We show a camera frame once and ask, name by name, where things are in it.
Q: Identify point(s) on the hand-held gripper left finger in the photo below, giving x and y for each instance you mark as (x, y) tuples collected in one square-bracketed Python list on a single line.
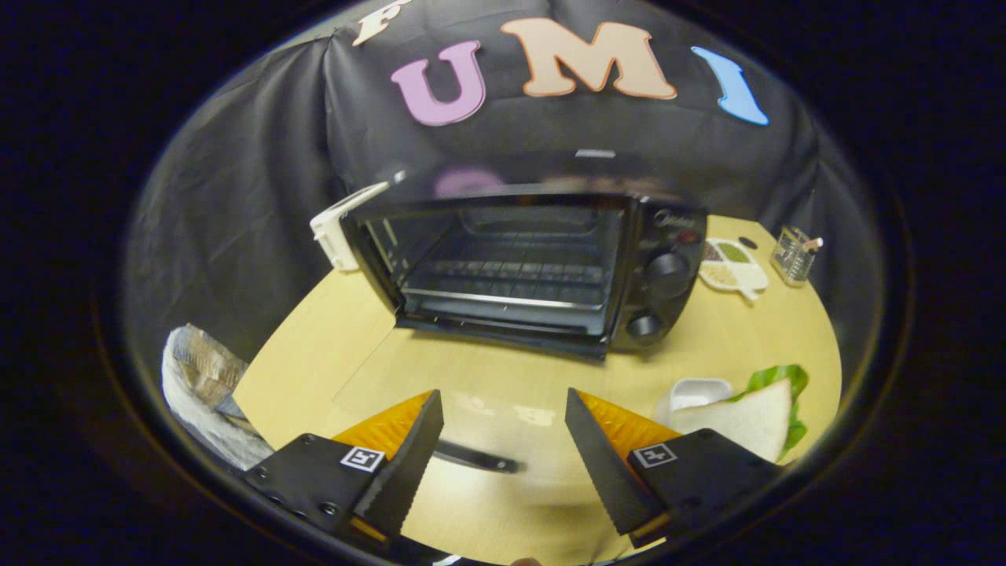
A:
[(409, 464)]

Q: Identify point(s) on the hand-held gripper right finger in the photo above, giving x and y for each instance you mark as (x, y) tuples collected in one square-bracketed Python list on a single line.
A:
[(601, 464)]

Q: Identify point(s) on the white bread lettuce sandwich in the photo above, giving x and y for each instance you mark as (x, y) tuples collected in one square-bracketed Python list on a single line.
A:
[(754, 420)]

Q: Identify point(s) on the black toaster oven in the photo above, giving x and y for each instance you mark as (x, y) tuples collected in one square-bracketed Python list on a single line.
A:
[(668, 236)]

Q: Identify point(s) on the small white rectangular dish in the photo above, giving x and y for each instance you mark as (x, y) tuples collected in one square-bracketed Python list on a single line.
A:
[(695, 393)]

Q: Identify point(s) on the crumpled silvery plastic bag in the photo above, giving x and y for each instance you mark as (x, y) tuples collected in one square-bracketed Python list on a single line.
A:
[(196, 393)]

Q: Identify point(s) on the white divided seasoning dish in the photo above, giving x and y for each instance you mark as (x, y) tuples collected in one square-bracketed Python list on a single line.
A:
[(735, 273)]

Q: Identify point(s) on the white plastic power strip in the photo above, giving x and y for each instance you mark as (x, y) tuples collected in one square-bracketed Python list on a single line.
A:
[(338, 232)]

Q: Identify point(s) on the clear glass utensil holder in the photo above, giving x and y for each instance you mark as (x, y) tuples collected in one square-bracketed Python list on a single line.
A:
[(794, 258)]

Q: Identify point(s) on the black backdrop cloth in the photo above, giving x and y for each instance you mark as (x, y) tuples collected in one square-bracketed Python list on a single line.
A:
[(251, 196)]

